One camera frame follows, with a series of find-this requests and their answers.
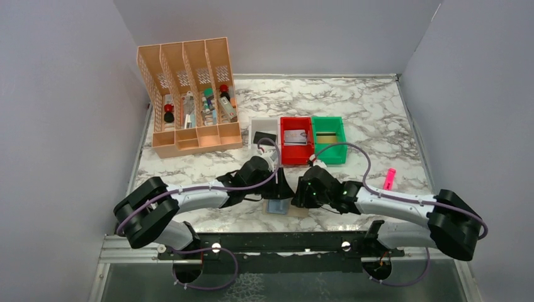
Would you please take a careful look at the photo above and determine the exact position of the blue credit card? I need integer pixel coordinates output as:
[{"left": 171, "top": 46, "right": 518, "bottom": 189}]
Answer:
[{"left": 266, "top": 199, "right": 290, "bottom": 215}]

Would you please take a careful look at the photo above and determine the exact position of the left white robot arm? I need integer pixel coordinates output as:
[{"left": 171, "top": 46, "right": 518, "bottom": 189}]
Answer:
[{"left": 113, "top": 156, "right": 295, "bottom": 250}]

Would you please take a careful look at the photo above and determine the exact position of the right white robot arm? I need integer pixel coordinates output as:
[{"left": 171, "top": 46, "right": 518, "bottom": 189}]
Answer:
[{"left": 291, "top": 166, "right": 487, "bottom": 261}]

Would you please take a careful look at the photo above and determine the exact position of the black card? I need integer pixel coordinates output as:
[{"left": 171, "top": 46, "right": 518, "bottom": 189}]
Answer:
[{"left": 253, "top": 131, "right": 277, "bottom": 146}]

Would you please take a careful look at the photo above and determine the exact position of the gold striped card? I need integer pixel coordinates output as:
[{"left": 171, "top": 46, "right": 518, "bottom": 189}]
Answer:
[{"left": 316, "top": 132, "right": 338, "bottom": 144}]

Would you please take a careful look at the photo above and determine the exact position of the white plastic bin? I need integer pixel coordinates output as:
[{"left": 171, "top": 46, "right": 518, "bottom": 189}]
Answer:
[{"left": 247, "top": 117, "right": 281, "bottom": 170}]

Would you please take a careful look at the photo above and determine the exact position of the red plastic bin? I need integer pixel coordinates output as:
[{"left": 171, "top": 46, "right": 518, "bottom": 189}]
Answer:
[{"left": 280, "top": 117, "right": 315, "bottom": 165}]

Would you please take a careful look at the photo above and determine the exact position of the green plastic bin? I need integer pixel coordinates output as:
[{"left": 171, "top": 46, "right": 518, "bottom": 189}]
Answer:
[{"left": 311, "top": 116, "right": 348, "bottom": 165}]

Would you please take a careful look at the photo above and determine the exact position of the grey staples box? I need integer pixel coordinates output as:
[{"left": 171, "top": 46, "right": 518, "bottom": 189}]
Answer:
[{"left": 219, "top": 96, "right": 238, "bottom": 122}]

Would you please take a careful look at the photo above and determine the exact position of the pink marker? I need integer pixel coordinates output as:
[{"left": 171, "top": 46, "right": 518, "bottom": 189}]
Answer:
[{"left": 383, "top": 168, "right": 396, "bottom": 191}]

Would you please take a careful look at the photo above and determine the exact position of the green white glue stick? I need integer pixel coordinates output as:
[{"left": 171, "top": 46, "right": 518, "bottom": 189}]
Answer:
[{"left": 202, "top": 96, "right": 210, "bottom": 114}]

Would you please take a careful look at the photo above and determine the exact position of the light blue stapler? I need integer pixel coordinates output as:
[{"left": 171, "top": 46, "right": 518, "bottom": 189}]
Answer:
[{"left": 184, "top": 113, "right": 196, "bottom": 129}]

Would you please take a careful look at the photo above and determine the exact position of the red black stamp right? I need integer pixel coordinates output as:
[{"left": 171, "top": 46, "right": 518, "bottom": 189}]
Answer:
[{"left": 219, "top": 84, "right": 231, "bottom": 101}]

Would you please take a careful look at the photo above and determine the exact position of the red black stamp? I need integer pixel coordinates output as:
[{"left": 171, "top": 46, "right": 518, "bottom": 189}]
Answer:
[
  {"left": 219, "top": 84, "right": 231, "bottom": 101},
  {"left": 164, "top": 104, "right": 174, "bottom": 123}
]

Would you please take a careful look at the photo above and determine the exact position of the green eraser block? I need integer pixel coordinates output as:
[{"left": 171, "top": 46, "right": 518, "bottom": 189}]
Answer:
[{"left": 203, "top": 88, "right": 214, "bottom": 99}]

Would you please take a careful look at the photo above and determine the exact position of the peach plastic desk organizer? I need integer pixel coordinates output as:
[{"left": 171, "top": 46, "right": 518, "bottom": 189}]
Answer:
[{"left": 137, "top": 37, "right": 243, "bottom": 159}]

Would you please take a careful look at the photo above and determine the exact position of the red black stamp left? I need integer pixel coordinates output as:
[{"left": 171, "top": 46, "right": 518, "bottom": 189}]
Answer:
[{"left": 164, "top": 104, "right": 174, "bottom": 123}]

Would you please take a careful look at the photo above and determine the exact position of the black mounting rail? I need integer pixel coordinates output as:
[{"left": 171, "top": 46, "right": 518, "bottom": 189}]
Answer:
[{"left": 157, "top": 231, "right": 404, "bottom": 276}]

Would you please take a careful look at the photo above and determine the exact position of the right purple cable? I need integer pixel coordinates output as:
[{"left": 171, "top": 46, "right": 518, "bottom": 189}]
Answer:
[{"left": 309, "top": 143, "right": 489, "bottom": 241}]

